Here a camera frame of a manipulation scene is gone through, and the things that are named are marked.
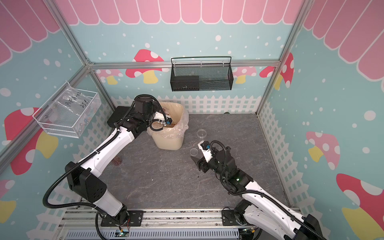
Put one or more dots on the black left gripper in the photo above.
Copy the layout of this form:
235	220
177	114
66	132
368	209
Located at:
156	109

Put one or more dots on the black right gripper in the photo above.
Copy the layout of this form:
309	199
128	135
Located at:
202	162

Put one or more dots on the clear tea jar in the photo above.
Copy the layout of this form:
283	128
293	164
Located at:
202	134
117	161
170	123

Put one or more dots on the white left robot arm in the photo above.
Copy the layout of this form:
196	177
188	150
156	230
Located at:
128	123

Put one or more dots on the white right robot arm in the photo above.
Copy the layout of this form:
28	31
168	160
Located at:
257	207

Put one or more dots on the clear plastic bin liner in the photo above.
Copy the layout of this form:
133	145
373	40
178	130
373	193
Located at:
180	115

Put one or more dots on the cream plastic trash bin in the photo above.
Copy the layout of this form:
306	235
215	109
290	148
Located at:
172	144

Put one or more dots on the black plastic tool case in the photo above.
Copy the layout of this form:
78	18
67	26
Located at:
118	116

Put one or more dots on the black box in basket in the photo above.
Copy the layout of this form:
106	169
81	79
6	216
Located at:
185	83

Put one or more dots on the clear plastic bag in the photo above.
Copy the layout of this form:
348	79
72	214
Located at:
72	105

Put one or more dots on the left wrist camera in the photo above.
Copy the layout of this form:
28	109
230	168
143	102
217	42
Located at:
166	120

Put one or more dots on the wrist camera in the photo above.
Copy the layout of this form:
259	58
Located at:
205	147
166	120

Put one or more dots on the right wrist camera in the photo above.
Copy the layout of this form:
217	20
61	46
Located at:
205	147

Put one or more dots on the black wire mesh basket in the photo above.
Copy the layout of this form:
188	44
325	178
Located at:
215	73

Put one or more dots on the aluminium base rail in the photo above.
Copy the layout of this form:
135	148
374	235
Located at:
163	224

